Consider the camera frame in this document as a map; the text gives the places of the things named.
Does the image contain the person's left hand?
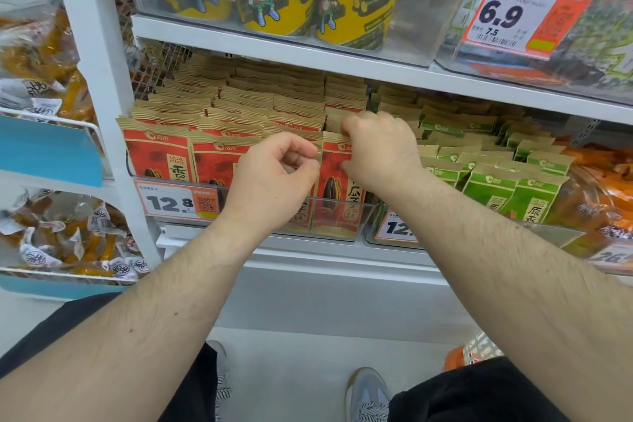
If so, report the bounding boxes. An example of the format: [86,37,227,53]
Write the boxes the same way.
[220,132,321,242]

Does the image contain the person's right hand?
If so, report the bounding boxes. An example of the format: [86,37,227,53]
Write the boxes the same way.
[339,111,426,193]

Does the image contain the red seed packet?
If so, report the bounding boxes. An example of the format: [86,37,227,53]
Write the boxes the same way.
[311,132,368,240]

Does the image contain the person's left forearm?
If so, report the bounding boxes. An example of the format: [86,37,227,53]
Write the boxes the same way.
[0,216,278,422]

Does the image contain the person's right forearm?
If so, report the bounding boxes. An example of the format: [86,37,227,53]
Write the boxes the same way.
[386,160,633,422]

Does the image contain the clear plastic shelf bin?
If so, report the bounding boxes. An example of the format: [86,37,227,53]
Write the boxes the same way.
[365,203,587,252]
[130,170,377,242]
[130,0,488,67]
[435,0,633,105]

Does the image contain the white metal shelf board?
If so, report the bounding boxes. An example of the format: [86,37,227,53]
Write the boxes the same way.
[131,15,633,127]
[155,222,633,289]

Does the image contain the rows of red seed packets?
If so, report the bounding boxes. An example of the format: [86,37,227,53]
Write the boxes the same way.
[117,53,369,234]

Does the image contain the rows of green seed packets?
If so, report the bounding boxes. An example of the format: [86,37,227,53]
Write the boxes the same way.
[368,84,577,225]

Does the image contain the orange snack bag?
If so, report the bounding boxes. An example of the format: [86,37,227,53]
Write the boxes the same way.
[442,332,506,373]

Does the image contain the person's grey left shoe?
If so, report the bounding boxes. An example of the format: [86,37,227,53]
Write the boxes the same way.
[205,340,234,422]

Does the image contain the person's grey shoe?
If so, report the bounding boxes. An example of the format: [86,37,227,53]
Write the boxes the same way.
[345,367,392,422]
[205,340,234,422]

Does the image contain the person's grey right shoe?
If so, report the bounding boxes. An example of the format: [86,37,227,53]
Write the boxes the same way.
[345,367,392,422]

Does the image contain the person's black shorts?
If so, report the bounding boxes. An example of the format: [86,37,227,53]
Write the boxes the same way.
[0,292,570,422]

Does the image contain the pile of yellow snack packs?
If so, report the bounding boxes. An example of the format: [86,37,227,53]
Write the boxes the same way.
[0,188,151,285]
[0,5,98,127]

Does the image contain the pile of orange snack bags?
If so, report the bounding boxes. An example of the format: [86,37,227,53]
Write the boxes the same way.
[543,146,633,260]

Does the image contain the blue basket label strip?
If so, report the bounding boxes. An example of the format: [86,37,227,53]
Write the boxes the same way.
[0,270,130,302]
[0,114,105,189]

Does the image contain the wire mesh back panel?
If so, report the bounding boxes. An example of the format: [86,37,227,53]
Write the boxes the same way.
[113,0,195,102]

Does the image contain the white shelf upright post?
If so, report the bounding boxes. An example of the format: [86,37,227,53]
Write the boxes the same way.
[34,0,165,270]

